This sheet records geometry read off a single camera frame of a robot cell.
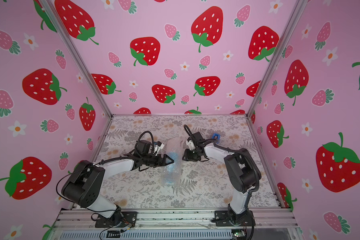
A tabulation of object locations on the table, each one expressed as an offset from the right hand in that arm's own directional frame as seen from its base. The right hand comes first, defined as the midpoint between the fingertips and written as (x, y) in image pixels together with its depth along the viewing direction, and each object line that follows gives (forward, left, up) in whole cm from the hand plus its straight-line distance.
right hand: (181, 160), depth 91 cm
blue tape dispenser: (+22, -22, 0) cm, 31 cm away
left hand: (-3, +6, +3) cm, 8 cm away
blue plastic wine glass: (-9, +4, +1) cm, 10 cm away
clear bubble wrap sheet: (+8, +6, +4) cm, 11 cm away
